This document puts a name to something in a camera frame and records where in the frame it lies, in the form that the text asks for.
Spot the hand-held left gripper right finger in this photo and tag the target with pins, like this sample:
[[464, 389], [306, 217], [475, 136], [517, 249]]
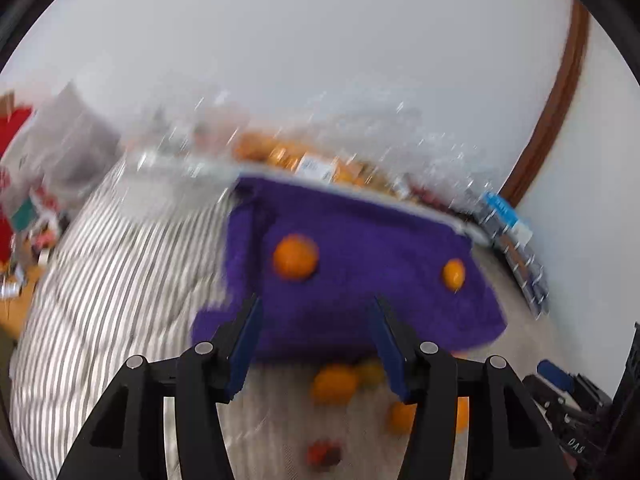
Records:
[[390, 360]]

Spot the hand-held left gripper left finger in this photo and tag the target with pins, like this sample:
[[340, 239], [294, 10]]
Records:
[[245, 350]]

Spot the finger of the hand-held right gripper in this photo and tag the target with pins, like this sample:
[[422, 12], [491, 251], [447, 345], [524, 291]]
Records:
[[537, 391], [555, 372]]

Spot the small yellow fruit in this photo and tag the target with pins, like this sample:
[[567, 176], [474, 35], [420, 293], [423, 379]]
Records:
[[372, 372]]

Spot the large mandarin orange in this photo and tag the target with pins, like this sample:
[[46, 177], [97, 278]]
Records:
[[295, 256]]

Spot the small red fruit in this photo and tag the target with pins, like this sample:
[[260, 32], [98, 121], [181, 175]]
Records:
[[324, 454]]

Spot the checked grey cloth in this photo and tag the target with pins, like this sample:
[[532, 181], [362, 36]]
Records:
[[530, 280]]

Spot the purple towel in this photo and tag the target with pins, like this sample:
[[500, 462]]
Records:
[[350, 260]]

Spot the striped bedding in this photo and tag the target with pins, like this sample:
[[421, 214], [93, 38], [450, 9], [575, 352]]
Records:
[[125, 285]]

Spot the blue and white box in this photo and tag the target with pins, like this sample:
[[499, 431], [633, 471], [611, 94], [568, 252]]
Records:
[[500, 207]]

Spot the clear bag of mandarins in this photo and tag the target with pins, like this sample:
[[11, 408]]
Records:
[[280, 152]]

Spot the large clear plastic wrap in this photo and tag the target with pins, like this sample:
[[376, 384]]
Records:
[[425, 160]]

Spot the crumpled clear plastic bag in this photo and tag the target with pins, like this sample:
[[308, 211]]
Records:
[[165, 160]]

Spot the wooden side table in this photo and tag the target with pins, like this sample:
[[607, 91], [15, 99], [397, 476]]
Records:
[[20, 305]]

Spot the teal and white box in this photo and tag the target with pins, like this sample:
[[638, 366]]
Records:
[[22, 212]]

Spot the grey plastic bag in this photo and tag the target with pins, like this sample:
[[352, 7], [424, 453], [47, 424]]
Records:
[[70, 150]]

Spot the red paper bag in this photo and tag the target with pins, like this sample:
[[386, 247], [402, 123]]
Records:
[[12, 130]]

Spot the brown wooden door frame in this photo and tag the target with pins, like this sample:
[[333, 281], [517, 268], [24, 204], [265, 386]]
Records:
[[560, 95]]

